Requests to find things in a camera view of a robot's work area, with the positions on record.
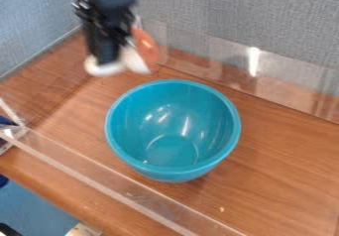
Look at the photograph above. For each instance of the white brown toy mushroom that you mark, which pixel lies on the white brown toy mushroom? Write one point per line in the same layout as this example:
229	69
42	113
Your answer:
137	56

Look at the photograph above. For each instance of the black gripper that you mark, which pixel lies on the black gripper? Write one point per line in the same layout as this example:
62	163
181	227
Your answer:
107	20

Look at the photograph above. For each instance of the clear acrylic back barrier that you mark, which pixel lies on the clear acrylic back barrier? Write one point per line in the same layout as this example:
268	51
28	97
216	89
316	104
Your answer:
289	82

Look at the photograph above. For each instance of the blue plastic bowl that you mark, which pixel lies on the blue plastic bowl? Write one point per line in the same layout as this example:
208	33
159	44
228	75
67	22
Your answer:
172	128

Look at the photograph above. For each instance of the clear acrylic front barrier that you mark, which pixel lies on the clear acrylic front barrier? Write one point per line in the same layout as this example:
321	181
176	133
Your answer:
175	215

